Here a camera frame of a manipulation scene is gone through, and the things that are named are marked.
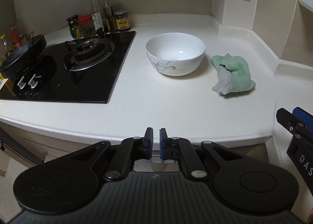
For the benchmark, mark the gas burner with black grate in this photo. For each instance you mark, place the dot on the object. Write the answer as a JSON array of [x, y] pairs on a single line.
[[86, 50]]

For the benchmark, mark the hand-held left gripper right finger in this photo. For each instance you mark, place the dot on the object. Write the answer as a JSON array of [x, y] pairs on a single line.
[[162, 143]]

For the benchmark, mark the jar with yellow label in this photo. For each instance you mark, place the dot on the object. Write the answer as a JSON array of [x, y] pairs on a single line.
[[122, 21]]

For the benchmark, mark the white bowl with grey print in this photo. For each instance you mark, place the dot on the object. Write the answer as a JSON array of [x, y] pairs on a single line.
[[176, 52]]

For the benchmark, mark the black glass gas cooktop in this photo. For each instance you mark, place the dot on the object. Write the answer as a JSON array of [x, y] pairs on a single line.
[[97, 84]]

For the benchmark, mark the black pan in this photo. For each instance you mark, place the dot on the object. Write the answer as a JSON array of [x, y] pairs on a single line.
[[22, 55]]

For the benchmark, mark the dark lid green jar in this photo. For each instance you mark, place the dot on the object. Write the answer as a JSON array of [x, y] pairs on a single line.
[[72, 27]]

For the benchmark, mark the dark oil bottle black cap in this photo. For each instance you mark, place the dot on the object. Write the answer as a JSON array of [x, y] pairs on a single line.
[[110, 16]]

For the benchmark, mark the white stove knob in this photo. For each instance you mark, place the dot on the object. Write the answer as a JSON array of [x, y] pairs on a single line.
[[22, 82], [32, 81]]

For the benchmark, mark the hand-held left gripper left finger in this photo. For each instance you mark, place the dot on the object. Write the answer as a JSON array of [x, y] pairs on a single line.
[[149, 143]]

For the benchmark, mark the green cloth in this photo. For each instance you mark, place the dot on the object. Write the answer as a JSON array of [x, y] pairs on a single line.
[[234, 74]]

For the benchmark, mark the red lid jar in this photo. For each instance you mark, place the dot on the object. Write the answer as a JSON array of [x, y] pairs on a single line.
[[86, 26]]

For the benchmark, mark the clear sauce bottle yellow cap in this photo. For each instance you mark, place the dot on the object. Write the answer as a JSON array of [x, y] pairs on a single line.
[[97, 13]]

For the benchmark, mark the red bottle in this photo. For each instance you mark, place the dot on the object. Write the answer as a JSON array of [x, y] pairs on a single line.
[[16, 37]]

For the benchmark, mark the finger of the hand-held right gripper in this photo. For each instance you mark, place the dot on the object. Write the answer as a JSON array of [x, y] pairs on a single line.
[[299, 115]]

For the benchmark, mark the beige cabinet front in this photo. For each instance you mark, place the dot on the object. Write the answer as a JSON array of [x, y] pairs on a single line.
[[22, 138]]

